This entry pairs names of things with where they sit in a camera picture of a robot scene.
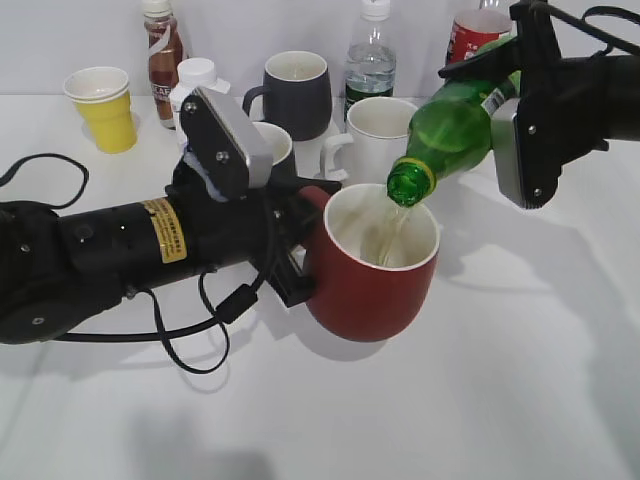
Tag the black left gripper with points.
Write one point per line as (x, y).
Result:
(226, 233)

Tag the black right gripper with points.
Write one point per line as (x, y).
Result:
(561, 110)

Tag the red ceramic mug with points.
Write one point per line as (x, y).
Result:
(356, 298)

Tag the green soda bottle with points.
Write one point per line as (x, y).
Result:
(451, 132)

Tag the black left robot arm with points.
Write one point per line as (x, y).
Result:
(57, 272)

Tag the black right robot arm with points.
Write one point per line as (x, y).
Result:
(621, 113)

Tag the yellow paper cup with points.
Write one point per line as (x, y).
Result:
(101, 96)

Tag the cola bottle red label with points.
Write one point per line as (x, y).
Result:
(473, 28)

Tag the black ceramic mug front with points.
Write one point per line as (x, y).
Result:
(281, 144)

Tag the clear water bottle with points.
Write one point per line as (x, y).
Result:
(370, 66)

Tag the white ceramic mug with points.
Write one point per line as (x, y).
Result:
(376, 136)

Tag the dark grey mug rear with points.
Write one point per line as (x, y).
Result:
(296, 94)

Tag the white yogurt bottle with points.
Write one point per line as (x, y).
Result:
(192, 73)

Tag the brown drink bottle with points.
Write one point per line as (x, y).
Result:
(165, 52)

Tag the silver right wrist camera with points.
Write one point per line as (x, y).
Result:
(526, 177)

